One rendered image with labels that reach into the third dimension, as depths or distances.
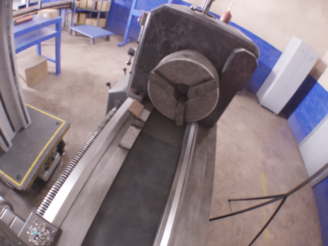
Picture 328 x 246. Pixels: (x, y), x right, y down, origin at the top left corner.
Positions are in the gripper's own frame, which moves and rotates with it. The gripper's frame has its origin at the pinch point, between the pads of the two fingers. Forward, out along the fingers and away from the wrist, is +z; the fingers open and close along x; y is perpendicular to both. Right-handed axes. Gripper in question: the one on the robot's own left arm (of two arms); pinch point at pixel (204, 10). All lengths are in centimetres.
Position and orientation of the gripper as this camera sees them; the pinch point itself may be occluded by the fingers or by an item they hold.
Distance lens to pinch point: 92.3
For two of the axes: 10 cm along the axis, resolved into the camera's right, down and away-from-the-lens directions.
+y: 9.5, 2.6, 1.7
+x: 0.6, -6.8, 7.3
